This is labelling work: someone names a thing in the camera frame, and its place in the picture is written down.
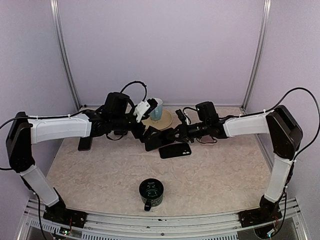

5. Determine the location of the beige plate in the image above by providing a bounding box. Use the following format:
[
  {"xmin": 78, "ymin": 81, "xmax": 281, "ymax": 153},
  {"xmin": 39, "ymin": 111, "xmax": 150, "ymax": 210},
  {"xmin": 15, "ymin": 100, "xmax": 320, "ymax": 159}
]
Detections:
[{"xmin": 142, "ymin": 109, "xmax": 173, "ymax": 131}]

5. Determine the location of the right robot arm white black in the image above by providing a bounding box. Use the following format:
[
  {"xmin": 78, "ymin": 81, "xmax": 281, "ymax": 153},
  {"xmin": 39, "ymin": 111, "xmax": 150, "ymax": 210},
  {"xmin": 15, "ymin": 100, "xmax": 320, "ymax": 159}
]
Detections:
[{"xmin": 159, "ymin": 101, "xmax": 303, "ymax": 226}]

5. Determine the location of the left aluminium corner post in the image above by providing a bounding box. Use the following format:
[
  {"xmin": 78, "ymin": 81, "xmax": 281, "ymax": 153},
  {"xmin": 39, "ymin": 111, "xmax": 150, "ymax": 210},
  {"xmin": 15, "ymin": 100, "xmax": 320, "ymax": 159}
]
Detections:
[{"xmin": 49, "ymin": 0, "xmax": 82, "ymax": 110}]

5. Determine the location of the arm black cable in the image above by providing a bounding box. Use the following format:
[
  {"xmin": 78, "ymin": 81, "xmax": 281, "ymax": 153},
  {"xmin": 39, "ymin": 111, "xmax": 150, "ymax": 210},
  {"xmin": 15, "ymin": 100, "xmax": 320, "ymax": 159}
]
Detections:
[
  {"xmin": 119, "ymin": 80, "xmax": 148, "ymax": 103},
  {"xmin": 272, "ymin": 87, "xmax": 320, "ymax": 161}
]

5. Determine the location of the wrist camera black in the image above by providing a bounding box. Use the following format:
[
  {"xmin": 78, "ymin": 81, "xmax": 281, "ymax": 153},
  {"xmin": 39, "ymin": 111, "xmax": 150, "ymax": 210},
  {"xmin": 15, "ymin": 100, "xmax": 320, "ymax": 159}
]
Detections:
[
  {"xmin": 133, "ymin": 98, "xmax": 163, "ymax": 123},
  {"xmin": 175, "ymin": 109, "xmax": 191, "ymax": 125}
]

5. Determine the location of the aluminium front rail frame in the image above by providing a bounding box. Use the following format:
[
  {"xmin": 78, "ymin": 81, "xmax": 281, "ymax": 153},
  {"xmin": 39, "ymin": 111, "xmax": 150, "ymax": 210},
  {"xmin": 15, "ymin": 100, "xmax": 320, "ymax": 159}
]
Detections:
[{"xmin": 15, "ymin": 198, "xmax": 310, "ymax": 240}]

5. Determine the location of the purple-edged smartphone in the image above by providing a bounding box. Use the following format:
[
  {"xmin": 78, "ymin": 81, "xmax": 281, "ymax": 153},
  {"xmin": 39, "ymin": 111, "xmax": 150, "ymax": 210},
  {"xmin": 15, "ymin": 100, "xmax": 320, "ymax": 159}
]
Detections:
[{"xmin": 77, "ymin": 137, "xmax": 93, "ymax": 151}]

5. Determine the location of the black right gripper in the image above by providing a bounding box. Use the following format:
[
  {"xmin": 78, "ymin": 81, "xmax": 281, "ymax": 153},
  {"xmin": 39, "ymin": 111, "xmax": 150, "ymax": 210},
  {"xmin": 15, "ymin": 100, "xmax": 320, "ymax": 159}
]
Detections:
[{"xmin": 167, "ymin": 119, "xmax": 210, "ymax": 142}]

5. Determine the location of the aluminium corner post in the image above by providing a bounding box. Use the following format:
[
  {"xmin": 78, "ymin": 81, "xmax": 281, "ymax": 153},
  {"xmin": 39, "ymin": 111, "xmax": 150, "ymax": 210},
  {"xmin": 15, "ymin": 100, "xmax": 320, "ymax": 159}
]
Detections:
[
  {"xmin": 49, "ymin": 0, "xmax": 82, "ymax": 110},
  {"xmin": 241, "ymin": 0, "xmax": 272, "ymax": 111}
]

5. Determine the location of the light blue mug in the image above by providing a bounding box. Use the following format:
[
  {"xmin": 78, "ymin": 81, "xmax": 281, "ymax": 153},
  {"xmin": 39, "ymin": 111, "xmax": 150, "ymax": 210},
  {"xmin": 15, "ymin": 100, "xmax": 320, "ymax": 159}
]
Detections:
[{"xmin": 149, "ymin": 98, "xmax": 163, "ymax": 121}]

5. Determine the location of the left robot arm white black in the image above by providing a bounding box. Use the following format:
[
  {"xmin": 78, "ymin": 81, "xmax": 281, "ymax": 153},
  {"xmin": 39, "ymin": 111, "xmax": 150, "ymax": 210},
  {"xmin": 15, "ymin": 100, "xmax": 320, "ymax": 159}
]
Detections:
[{"xmin": 6, "ymin": 92, "xmax": 158, "ymax": 226}]

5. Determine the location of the black smartphone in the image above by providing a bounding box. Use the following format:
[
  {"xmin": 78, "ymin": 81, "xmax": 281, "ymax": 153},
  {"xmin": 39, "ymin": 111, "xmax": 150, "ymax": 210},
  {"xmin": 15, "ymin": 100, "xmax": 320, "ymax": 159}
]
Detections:
[{"xmin": 144, "ymin": 134, "xmax": 167, "ymax": 152}]

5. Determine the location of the black mug with green print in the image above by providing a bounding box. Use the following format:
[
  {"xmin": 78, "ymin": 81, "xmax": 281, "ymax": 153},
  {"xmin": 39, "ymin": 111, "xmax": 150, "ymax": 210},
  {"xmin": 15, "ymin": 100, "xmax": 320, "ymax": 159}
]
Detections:
[{"xmin": 139, "ymin": 178, "xmax": 164, "ymax": 212}]

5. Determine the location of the right aluminium corner post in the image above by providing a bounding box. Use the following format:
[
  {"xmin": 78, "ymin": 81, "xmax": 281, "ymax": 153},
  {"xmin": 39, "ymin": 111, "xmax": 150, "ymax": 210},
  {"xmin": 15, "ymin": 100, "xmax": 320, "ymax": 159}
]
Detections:
[{"xmin": 241, "ymin": 0, "xmax": 272, "ymax": 111}]

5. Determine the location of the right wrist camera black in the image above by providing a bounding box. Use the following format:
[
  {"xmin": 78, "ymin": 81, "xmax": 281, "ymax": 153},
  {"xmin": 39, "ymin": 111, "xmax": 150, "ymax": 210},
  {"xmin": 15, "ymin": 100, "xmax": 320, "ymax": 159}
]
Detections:
[{"xmin": 175, "ymin": 109, "xmax": 191, "ymax": 125}]

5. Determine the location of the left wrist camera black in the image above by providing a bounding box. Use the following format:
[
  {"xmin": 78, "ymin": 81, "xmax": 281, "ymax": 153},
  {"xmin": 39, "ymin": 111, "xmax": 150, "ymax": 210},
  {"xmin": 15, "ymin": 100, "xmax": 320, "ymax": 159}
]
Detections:
[{"xmin": 133, "ymin": 98, "xmax": 163, "ymax": 123}]

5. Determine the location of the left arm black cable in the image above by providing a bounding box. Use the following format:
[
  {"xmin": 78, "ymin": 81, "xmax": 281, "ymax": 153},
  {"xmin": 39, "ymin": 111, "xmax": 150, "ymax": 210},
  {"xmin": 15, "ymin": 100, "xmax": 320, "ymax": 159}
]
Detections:
[{"xmin": 119, "ymin": 80, "xmax": 148, "ymax": 103}]

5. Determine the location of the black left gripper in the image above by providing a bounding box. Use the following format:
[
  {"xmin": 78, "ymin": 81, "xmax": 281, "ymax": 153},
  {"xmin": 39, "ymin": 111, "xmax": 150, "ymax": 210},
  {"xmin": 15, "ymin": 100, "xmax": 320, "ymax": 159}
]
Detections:
[{"xmin": 111, "ymin": 108, "xmax": 161, "ymax": 143}]

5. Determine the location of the pink phone case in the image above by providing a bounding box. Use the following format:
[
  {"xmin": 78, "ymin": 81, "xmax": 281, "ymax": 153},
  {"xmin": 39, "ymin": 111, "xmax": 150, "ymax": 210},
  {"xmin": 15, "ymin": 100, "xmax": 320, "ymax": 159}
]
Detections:
[{"xmin": 196, "ymin": 136, "xmax": 218, "ymax": 145}]

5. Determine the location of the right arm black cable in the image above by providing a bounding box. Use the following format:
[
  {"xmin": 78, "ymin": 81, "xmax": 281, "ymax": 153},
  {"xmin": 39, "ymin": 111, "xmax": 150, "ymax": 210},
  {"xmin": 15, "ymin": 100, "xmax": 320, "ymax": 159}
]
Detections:
[{"xmin": 272, "ymin": 87, "xmax": 320, "ymax": 161}]

